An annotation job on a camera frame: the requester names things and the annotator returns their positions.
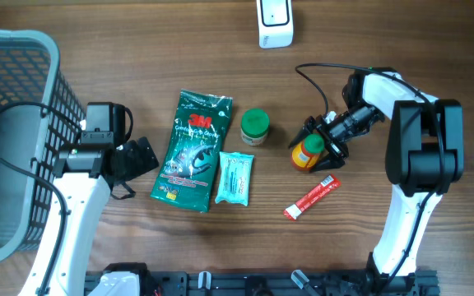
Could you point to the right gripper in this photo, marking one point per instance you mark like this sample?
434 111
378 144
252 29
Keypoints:
310 122

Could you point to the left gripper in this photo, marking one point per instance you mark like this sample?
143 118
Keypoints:
143 156

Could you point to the red sauce bottle green cap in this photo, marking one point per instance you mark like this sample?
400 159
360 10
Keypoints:
306 154

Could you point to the red snack packet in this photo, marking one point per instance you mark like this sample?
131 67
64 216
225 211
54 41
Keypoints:
328 185

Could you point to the green 3M glove packet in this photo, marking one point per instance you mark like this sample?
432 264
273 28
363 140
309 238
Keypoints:
199 128

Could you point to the green lid small jar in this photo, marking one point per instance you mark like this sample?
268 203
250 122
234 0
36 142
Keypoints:
254 127

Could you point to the light green wipes pack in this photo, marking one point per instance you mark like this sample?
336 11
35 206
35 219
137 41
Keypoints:
235 178

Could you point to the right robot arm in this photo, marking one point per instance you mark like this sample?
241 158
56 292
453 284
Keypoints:
424 156

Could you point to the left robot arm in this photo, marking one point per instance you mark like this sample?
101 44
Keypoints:
85 174

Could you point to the white barcode scanner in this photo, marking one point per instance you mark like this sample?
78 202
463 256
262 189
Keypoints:
275 23

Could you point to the grey plastic shopping basket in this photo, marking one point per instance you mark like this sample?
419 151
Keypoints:
38 114

